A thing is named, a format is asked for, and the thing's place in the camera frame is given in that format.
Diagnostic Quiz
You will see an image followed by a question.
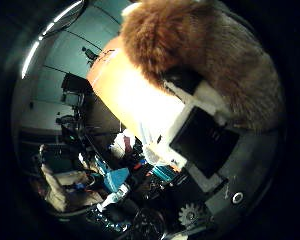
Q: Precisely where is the black monitor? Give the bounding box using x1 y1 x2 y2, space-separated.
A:
60 72 93 108

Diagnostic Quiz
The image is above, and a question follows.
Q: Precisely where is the blue box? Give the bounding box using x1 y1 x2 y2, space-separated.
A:
103 167 130 194

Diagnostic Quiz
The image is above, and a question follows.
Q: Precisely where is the brown plush toy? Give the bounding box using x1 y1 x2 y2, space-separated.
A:
119 0 286 133

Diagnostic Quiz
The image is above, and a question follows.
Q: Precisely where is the black camera on stand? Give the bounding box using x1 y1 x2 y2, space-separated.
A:
81 46 100 67

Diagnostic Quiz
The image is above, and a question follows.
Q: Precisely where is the white ceiling light strip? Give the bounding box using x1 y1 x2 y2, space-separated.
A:
21 0 85 80

